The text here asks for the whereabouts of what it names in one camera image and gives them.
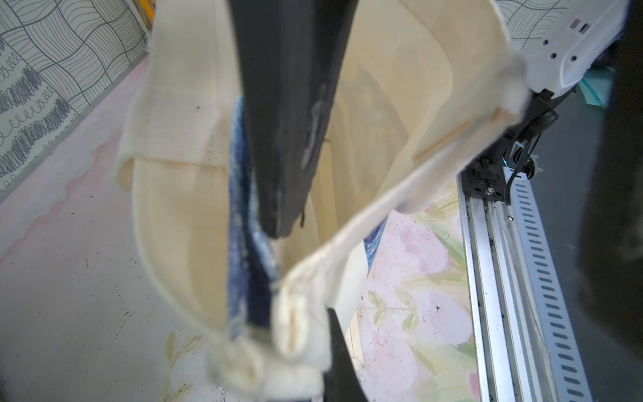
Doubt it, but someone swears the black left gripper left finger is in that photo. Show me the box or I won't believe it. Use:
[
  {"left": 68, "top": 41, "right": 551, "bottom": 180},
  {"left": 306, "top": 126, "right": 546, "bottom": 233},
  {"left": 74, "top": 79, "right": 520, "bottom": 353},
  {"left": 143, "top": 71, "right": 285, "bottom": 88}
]
[{"left": 229, "top": 1, "right": 358, "bottom": 239}]

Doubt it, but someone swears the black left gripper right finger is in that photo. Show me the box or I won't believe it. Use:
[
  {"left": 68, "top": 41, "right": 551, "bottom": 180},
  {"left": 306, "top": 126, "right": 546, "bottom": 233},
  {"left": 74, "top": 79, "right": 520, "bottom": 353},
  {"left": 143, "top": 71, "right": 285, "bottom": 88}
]
[{"left": 579, "top": 1, "right": 642, "bottom": 357}]

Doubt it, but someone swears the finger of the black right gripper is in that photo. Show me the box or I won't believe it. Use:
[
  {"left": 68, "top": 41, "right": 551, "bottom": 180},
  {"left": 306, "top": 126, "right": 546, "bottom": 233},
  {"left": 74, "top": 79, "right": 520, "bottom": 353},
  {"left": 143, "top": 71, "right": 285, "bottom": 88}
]
[{"left": 323, "top": 308, "right": 368, "bottom": 402}]

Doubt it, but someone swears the starry night canvas tote bag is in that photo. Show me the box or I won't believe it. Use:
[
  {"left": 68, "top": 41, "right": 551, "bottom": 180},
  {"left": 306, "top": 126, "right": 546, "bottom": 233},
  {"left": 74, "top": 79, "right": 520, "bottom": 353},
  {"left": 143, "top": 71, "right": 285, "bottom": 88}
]
[{"left": 116, "top": 1, "right": 529, "bottom": 401}]

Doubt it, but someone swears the aluminium mounting rail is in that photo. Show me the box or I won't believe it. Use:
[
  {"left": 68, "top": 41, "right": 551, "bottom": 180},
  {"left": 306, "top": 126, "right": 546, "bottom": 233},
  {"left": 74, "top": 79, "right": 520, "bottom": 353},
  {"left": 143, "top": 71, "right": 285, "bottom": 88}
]
[{"left": 458, "top": 174, "right": 592, "bottom": 401}]

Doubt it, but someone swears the pink floral table mat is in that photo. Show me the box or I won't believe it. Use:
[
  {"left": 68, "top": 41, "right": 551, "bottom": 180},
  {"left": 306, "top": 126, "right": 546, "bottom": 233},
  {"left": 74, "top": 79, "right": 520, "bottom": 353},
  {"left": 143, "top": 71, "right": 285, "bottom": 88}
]
[{"left": 1, "top": 63, "right": 481, "bottom": 401}]

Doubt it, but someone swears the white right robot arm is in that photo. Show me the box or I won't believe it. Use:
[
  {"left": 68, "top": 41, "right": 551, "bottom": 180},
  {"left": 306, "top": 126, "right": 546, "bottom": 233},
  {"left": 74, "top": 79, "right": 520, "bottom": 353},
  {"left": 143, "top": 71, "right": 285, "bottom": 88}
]
[{"left": 344, "top": 1, "right": 642, "bottom": 401}]

